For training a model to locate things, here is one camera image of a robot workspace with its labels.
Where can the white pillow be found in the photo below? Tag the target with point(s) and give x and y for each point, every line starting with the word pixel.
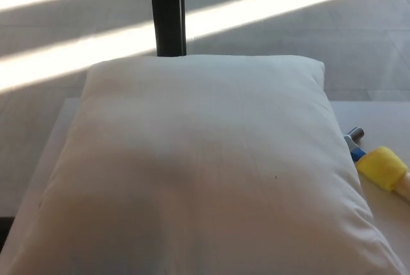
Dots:
pixel 205 166

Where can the black vertical post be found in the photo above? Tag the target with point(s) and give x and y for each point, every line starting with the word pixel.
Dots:
pixel 168 12

